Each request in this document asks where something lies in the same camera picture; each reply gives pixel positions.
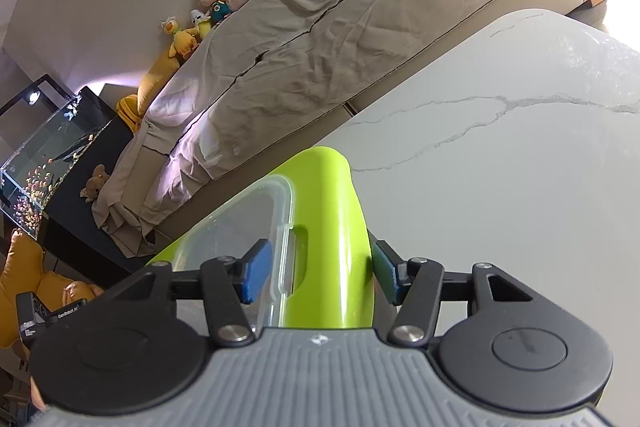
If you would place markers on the yellow quilted plush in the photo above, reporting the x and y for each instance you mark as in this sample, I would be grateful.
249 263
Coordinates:
129 112

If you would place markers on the mustard leather armchair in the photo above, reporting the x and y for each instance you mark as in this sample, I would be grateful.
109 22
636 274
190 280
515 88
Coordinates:
20 277

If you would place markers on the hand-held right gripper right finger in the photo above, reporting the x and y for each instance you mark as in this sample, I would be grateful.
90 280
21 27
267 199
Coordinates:
387 278

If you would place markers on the green plastic board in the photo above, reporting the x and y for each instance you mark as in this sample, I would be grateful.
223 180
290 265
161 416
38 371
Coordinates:
330 217

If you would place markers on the clear plastic container lid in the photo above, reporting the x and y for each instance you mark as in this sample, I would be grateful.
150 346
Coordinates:
240 217

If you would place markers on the black cabinet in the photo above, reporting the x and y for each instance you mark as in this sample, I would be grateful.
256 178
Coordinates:
75 217

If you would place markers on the beige sofa blanket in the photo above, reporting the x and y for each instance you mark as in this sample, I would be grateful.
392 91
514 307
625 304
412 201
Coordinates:
375 7

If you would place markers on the yellow duck plush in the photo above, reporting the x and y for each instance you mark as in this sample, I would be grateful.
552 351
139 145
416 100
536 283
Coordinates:
182 42

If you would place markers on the brown teddy bear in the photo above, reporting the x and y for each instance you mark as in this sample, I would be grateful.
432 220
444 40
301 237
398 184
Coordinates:
96 187

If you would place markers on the glass fish tank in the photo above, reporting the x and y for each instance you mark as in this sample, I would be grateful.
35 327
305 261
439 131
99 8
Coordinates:
45 157

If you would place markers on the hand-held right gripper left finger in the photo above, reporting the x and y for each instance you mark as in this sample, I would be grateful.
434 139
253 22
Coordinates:
257 269

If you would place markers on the person's left hand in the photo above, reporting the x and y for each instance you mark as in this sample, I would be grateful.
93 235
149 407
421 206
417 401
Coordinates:
36 394

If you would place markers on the small white duck plush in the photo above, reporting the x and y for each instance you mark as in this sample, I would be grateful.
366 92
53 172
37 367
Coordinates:
199 19

